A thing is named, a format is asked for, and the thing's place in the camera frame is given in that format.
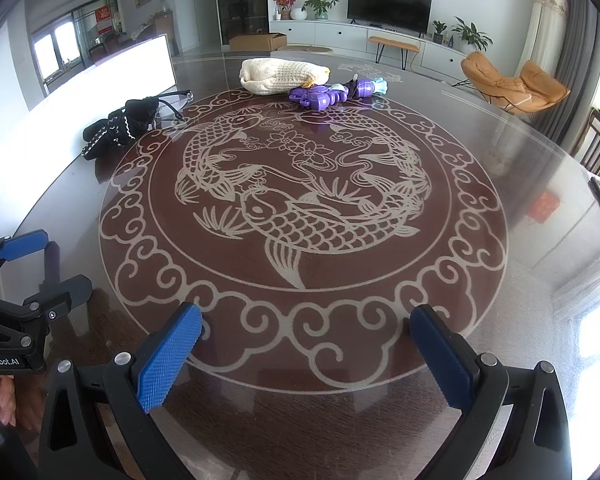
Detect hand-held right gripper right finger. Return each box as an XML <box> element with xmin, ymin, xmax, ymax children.
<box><xmin>409</xmin><ymin>304</ymin><xmax>573</xmax><ymax>480</ymax></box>

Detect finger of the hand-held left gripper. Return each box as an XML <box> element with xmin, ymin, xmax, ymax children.
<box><xmin>0</xmin><ymin>274</ymin><xmax>94</xmax><ymax>343</ymax></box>
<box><xmin>0</xmin><ymin>228</ymin><xmax>49</xmax><ymax>293</ymax></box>

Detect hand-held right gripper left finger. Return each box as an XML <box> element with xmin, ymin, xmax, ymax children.
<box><xmin>39</xmin><ymin>302</ymin><xmax>204</xmax><ymax>480</ymax></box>

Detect large white cardboard box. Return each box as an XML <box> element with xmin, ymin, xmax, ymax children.
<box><xmin>0</xmin><ymin>33</ymin><xmax>177</xmax><ymax>261</ymax></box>

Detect purple toy water gun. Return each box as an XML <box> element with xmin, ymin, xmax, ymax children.
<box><xmin>288</xmin><ymin>82</ymin><xmax>350</xmax><ymax>111</ymax></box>

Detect cream knitted hat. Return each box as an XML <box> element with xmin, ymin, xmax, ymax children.
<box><xmin>240</xmin><ymin>58</ymin><xmax>331</xmax><ymax>96</ymax></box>

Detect dark carp-pattern glass desktop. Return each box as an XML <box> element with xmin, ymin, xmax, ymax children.
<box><xmin>0</xmin><ymin>47</ymin><xmax>600</xmax><ymax>480</ymax></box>

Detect wooden sideboard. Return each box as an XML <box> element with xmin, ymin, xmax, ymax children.
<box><xmin>154</xmin><ymin>10</ymin><xmax>176</xmax><ymax>41</ymax></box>

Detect orange lounge chair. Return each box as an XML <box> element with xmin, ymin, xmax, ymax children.
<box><xmin>452</xmin><ymin>51</ymin><xmax>571</xmax><ymax>115</ymax></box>

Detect brown cardboard box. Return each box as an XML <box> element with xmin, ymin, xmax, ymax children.
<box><xmin>228</xmin><ymin>32</ymin><xmax>288</xmax><ymax>52</ymax></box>

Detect wooden bench with metal legs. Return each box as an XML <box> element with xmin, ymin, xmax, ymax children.
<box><xmin>368</xmin><ymin>36</ymin><xmax>421</xmax><ymax>68</ymax></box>

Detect large leafy potted plant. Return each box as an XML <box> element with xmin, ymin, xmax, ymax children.
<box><xmin>451</xmin><ymin>16</ymin><xmax>493</xmax><ymax>53</ymax></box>

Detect dark glass display cabinet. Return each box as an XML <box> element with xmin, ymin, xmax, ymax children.
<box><xmin>215</xmin><ymin>0</ymin><xmax>270</xmax><ymax>48</ymax></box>

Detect white television cabinet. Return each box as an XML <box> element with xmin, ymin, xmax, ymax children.
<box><xmin>270</xmin><ymin>20</ymin><xmax>473</xmax><ymax>68</ymax></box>

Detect grey curtain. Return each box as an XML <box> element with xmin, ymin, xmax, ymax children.
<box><xmin>530</xmin><ymin>0</ymin><xmax>600</xmax><ymax>146</ymax></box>

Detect beige curtain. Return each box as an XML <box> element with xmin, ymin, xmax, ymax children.
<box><xmin>517</xmin><ymin>0</ymin><xmax>570</xmax><ymax>81</ymax></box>

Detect black television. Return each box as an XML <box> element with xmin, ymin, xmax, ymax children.
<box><xmin>347</xmin><ymin>0</ymin><xmax>433</xmax><ymax>36</ymax></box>

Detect red flowers in vase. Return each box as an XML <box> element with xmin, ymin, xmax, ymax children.
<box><xmin>272</xmin><ymin>0</ymin><xmax>301</xmax><ymax>22</ymax></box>

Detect green potted plant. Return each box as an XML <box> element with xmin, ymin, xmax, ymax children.
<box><xmin>302</xmin><ymin>0</ymin><xmax>340</xmax><ymax>21</ymax></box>

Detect clear-frame eyeglasses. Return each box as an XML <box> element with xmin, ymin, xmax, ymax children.
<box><xmin>152</xmin><ymin>88</ymin><xmax>195</xmax><ymax>122</ymax></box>

